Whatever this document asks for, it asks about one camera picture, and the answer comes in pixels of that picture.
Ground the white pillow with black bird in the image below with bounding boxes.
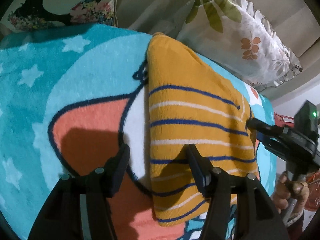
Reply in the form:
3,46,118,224
1,0,118,33

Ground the white leaf print pillow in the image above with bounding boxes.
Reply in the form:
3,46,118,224
177,0,303,91

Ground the turquoise cartoon fleece blanket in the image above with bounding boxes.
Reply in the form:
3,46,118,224
0,23,277,240

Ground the yellow striped knit sweater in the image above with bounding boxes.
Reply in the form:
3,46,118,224
147,34,259,226

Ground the red cloth at bedside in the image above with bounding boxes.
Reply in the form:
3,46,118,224
273,113,294,127

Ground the person's right hand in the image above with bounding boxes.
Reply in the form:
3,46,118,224
271,172,310,218

